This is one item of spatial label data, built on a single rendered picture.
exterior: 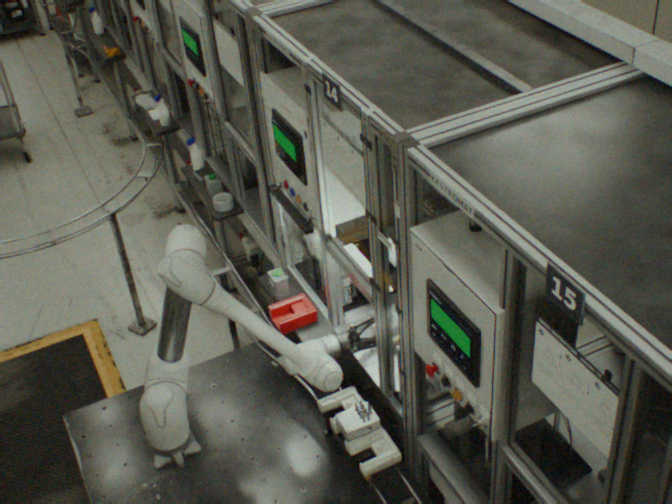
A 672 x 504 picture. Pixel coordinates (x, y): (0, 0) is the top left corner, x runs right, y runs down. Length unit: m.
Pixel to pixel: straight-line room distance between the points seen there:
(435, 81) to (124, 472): 1.81
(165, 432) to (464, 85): 1.62
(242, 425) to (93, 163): 3.61
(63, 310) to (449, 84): 3.24
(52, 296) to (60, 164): 1.58
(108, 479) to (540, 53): 2.12
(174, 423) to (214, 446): 0.21
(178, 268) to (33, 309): 2.61
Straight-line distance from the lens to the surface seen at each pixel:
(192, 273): 2.91
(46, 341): 5.14
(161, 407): 3.24
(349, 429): 3.05
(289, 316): 3.44
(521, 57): 2.84
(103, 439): 3.56
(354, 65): 2.83
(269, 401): 3.52
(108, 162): 6.66
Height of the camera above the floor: 3.20
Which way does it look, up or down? 37 degrees down
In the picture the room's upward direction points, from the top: 5 degrees counter-clockwise
